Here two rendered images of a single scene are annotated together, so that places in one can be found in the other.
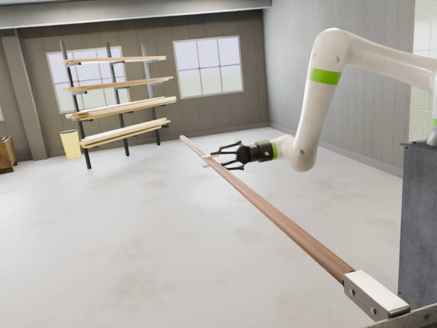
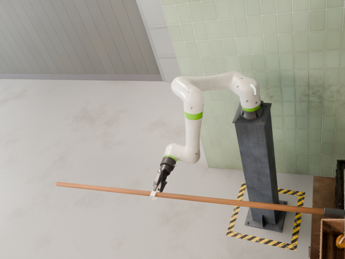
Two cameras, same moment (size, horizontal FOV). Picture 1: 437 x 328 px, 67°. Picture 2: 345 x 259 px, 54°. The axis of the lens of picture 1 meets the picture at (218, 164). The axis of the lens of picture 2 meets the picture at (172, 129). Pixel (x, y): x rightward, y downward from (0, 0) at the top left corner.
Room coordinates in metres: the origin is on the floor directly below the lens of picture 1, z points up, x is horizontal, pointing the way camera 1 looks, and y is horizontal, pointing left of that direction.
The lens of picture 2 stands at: (0.19, 0.83, 2.72)
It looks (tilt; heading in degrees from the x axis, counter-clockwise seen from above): 40 degrees down; 315
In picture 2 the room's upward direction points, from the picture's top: 19 degrees counter-clockwise
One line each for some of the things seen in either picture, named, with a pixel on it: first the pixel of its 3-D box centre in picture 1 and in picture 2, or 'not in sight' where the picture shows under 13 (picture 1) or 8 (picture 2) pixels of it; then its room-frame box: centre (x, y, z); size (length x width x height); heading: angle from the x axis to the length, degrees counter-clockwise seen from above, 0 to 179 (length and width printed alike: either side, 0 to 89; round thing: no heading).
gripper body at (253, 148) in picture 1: (246, 153); (164, 173); (1.36, -0.12, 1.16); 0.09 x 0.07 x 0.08; 103
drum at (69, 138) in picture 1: (71, 144); not in sight; (7.39, 3.25, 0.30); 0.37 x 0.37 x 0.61
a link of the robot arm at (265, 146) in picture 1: (263, 151); (168, 164); (1.37, -0.19, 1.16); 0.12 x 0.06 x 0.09; 13
